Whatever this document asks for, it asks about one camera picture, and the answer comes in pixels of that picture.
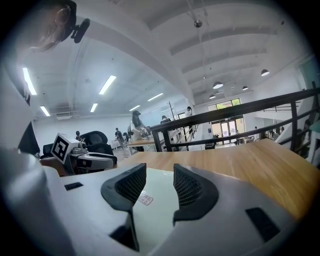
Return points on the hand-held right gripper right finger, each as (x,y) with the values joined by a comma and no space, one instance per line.
(220,220)

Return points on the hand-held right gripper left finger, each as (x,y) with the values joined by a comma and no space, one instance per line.
(100,212)

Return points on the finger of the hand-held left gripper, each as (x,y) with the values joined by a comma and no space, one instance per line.
(100,162)

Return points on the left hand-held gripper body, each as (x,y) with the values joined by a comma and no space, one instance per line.
(65,150)

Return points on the pale green box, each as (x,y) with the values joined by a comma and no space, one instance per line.
(155,220)

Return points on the black office chair with headrest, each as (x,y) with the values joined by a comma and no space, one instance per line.
(96,137)

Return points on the person's black shirt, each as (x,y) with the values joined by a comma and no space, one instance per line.
(28,140)

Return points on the person's grey vest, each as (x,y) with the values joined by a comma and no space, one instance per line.
(12,125)

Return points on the row of ceiling strip lights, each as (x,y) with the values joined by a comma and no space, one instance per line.
(107,84)

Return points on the black curved railing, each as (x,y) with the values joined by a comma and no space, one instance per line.
(225,115)

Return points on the black dome pendant lamp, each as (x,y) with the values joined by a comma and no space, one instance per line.
(212,96)
(265,73)
(245,88)
(217,85)

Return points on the black head-mounted camera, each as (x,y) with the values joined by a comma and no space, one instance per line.
(72,17)

